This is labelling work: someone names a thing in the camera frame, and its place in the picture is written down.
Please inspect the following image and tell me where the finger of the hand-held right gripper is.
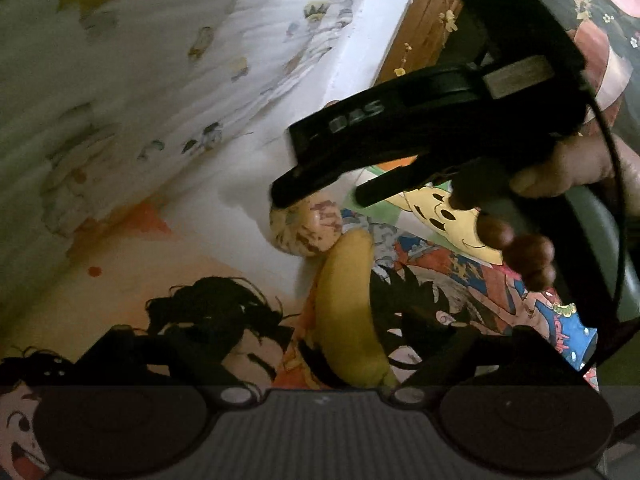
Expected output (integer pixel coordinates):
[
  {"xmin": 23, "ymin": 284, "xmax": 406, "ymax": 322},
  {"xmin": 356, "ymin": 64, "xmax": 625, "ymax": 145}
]
[
  {"xmin": 270, "ymin": 135, "xmax": 431, "ymax": 209},
  {"xmin": 356, "ymin": 159, "xmax": 453, "ymax": 209}
]

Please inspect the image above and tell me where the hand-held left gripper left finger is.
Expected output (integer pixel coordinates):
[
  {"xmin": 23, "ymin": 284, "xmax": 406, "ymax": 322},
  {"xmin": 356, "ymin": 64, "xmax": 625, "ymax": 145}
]
[{"xmin": 75, "ymin": 325, "xmax": 263, "ymax": 406}]

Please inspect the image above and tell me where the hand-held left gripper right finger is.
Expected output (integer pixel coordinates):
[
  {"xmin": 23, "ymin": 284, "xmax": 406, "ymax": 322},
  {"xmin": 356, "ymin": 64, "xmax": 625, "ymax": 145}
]
[{"xmin": 382, "ymin": 325, "xmax": 551, "ymax": 406}]

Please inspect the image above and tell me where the round purple-striped pepino melon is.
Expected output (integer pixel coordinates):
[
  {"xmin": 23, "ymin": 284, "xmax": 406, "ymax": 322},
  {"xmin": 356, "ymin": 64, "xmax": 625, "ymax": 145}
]
[{"xmin": 269, "ymin": 195, "xmax": 343, "ymax": 258}]

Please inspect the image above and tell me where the yellow banana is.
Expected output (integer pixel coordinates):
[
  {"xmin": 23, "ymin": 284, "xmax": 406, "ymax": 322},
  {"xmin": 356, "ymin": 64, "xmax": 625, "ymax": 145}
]
[{"xmin": 317, "ymin": 230, "xmax": 398, "ymax": 390}]

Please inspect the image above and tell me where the person's right hand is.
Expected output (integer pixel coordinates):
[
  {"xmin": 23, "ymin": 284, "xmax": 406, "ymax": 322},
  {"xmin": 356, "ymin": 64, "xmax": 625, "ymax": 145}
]
[{"xmin": 450, "ymin": 135, "xmax": 640, "ymax": 211}]

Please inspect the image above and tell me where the colourful cartoon printed cloth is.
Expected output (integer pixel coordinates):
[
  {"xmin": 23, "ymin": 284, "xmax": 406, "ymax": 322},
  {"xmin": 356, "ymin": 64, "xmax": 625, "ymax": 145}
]
[{"xmin": 280, "ymin": 220, "xmax": 601, "ymax": 391}]

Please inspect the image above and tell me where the yellow flower sprig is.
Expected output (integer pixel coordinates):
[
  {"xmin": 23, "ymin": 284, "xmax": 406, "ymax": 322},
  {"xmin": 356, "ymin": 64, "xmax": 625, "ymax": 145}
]
[{"xmin": 392, "ymin": 10, "xmax": 460, "ymax": 77}]

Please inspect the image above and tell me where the white printed curtain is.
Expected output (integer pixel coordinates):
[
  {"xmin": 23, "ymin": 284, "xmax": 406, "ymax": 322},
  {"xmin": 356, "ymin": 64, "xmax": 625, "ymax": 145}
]
[{"xmin": 0, "ymin": 0, "xmax": 381, "ymax": 361}]

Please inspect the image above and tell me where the wooden post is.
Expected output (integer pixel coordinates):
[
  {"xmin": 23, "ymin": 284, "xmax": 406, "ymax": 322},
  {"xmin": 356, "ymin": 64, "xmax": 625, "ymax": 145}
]
[{"xmin": 375, "ymin": 0, "xmax": 471, "ymax": 86}]

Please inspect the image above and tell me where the brown bead bracelet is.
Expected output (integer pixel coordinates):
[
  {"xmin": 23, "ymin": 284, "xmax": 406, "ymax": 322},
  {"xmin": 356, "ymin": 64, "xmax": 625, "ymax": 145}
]
[{"xmin": 477, "ymin": 214, "xmax": 557, "ymax": 292}]

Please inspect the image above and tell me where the black cable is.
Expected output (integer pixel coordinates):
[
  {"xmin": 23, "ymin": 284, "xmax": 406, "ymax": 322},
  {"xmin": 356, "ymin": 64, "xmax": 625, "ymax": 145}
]
[{"xmin": 575, "ymin": 75, "xmax": 629, "ymax": 376}]

